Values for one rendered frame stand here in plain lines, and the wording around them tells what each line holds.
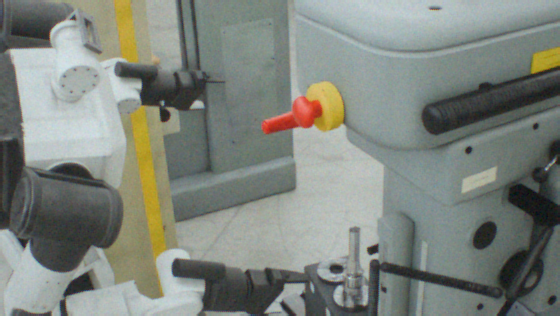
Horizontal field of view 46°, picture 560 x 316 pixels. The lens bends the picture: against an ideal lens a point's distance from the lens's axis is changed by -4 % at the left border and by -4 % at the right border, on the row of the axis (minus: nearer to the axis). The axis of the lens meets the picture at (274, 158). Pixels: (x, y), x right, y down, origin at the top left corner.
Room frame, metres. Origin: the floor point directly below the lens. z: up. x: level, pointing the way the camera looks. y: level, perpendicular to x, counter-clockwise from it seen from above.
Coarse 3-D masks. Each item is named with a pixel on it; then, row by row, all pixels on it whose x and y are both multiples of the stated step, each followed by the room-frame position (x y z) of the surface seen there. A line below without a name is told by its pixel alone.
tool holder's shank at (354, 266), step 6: (354, 228) 1.17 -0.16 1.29; (354, 234) 1.16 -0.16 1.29; (354, 240) 1.16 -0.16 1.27; (354, 246) 1.16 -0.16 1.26; (354, 252) 1.16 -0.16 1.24; (354, 258) 1.16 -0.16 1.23; (348, 264) 1.17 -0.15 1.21; (354, 264) 1.16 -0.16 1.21; (360, 264) 1.17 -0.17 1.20; (348, 270) 1.16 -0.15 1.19; (354, 270) 1.16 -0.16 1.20
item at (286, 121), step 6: (288, 114) 0.85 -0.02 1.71; (270, 120) 0.84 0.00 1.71; (276, 120) 0.84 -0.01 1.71; (282, 120) 0.84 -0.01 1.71; (288, 120) 0.84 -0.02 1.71; (294, 120) 0.85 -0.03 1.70; (264, 126) 0.83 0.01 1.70; (270, 126) 0.83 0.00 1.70; (276, 126) 0.83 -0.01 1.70; (282, 126) 0.84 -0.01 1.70; (288, 126) 0.84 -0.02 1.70; (294, 126) 0.85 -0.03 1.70; (270, 132) 0.83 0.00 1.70
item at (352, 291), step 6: (348, 282) 1.15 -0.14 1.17; (354, 282) 1.15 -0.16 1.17; (360, 282) 1.15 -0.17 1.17; (348, 288) 1.15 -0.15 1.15; (354, 288) 1.15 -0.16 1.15; (360, 288) 1.15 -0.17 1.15; (348, 294) 1.15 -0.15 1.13; (354, 294) 1.15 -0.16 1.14; (360, 294) 1.15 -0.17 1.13; (348, 300) 1.15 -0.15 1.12; (354, 300) 1.15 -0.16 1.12
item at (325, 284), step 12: (312, 264) 1.31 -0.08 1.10; (324, 264) 1.29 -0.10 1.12; (336, 264) 1.29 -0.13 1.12; (312, 276) 1.26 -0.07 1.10; (324, 276) 1.24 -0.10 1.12; (336, 276) 1.24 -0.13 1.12; (312, 288) 1.25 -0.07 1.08; (324, 288) 1.21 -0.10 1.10; (336, 288) 1.20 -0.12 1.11; (312, 300) 1.25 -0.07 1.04; (324, 300) 1.18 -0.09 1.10; (336, 300) 1.15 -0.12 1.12; (360, 300) 1.15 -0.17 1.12; (312, 312) 1.25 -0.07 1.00; (324, 312) 1.18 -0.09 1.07; (336, 312) 1.13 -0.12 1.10; (348, 312) 1.13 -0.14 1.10; (360, 312) 1.12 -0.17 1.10
